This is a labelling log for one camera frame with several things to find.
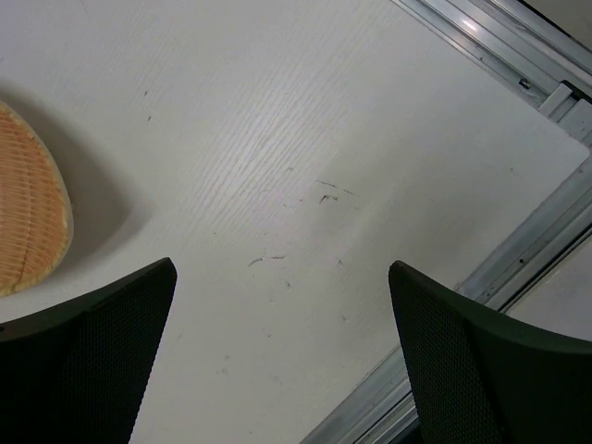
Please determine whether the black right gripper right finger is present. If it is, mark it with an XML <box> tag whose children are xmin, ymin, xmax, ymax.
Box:
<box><xmin>388</xmin><ymin>261</ymin><xmax>591</xmax><ymax>443</ymax></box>

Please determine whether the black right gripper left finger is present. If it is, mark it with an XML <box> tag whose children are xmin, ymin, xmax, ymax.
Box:
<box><xmin>1</xmin><ymin>258</ymin><xmax>177</xmax><ymax>443</ymax></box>

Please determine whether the aluminium table frame rail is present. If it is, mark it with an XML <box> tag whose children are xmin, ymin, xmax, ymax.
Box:
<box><xmin>290</xmin><ymin>1</ymin><xmax>591</xmax><ymax>443</ymax></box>

